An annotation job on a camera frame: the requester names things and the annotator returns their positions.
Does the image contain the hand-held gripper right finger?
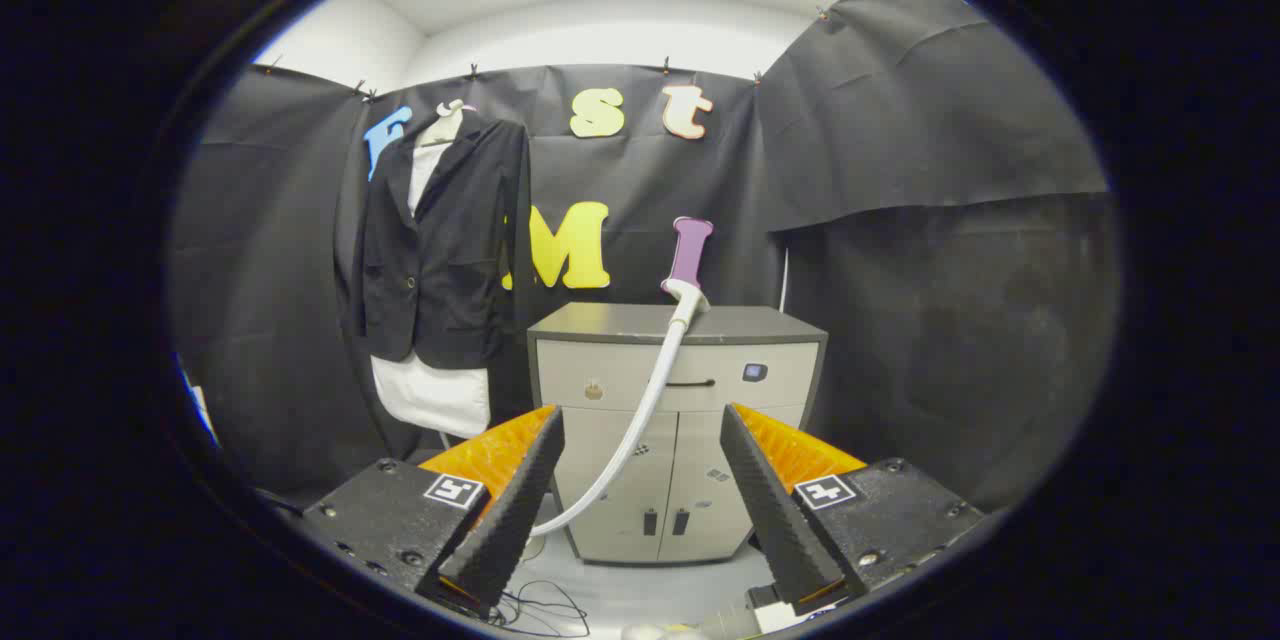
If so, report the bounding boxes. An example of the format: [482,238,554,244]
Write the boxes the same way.
[720,403,986,611]

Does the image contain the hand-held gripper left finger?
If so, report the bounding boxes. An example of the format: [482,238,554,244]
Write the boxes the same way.
[300,405,566,621]

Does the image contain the white shirt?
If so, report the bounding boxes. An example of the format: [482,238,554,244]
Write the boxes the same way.
[372,135,491,439]

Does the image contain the black suit jacket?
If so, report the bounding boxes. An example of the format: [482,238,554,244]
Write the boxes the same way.
[340,110,531,371]

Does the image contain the grey beige cabinet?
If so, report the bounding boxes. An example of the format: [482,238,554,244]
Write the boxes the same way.
[527,302,829,566]

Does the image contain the black backdrop cloth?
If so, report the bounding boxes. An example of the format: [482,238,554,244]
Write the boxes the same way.
[168,0,1119,511]

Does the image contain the white plastic hanger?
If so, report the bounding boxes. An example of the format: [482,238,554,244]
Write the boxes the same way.
[418,100,467,149]

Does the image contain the thin black floor cables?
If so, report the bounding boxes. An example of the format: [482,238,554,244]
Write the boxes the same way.
[490,578,591,639]

